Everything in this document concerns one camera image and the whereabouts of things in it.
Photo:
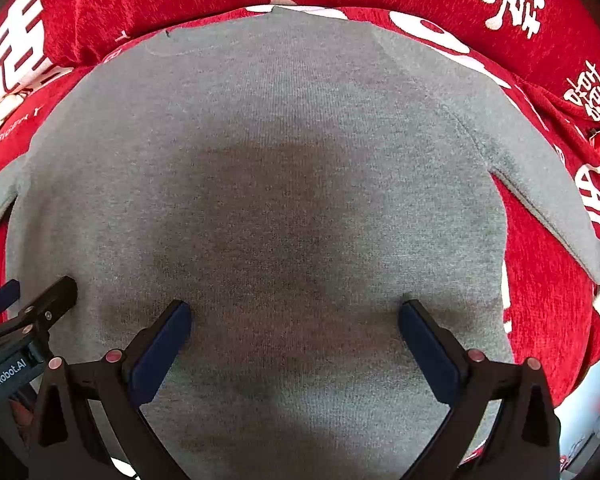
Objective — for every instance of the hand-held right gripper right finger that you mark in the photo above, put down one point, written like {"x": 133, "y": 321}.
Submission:
{"x": 426, "y": 346}

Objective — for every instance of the red printed sofa seat cover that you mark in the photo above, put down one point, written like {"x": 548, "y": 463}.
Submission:
{"x": 540, "y": 285}

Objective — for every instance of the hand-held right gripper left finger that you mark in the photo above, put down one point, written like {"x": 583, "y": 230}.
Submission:
{"x": 164, "y": 346}

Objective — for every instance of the grey knit sweater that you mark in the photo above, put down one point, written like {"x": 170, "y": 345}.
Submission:
{"x": 280, "y": 160}

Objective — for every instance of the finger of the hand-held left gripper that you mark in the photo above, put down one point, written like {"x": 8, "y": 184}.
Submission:
{"x": 55, "y": 296}
{"x": 1, "y": 296}

